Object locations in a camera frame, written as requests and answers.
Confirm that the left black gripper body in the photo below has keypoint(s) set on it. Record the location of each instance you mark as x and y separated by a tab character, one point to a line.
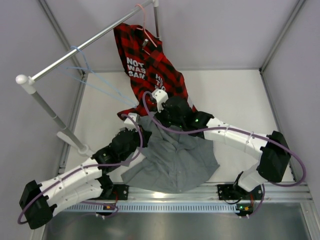
136	139

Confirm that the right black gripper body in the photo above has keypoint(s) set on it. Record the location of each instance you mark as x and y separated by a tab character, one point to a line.
165	117

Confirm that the grey button shirt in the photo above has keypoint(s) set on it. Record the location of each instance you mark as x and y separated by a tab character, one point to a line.
172	163

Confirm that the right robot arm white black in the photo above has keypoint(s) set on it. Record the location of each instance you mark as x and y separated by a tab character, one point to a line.
269	150

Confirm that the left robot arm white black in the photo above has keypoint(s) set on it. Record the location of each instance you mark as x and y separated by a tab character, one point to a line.
41	201

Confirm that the red black plaid shirt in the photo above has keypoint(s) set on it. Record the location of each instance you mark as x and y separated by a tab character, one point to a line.
147	67

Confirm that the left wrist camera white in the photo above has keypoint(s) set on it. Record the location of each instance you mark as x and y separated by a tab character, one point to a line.
131	120

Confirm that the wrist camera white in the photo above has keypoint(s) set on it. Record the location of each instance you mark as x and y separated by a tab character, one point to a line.
158	98
131	120

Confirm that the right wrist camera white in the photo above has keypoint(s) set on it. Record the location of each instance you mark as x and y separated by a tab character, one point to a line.
158	98

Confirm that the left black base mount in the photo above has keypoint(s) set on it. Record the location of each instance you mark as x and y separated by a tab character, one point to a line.
119	192

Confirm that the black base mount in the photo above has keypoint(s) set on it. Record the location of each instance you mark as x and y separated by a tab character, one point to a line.
119	192
226	192

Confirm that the slotted grey cable duct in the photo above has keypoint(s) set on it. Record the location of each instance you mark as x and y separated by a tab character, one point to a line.
152	207

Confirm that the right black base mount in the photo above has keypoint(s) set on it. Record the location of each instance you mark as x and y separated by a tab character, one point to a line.
226	192

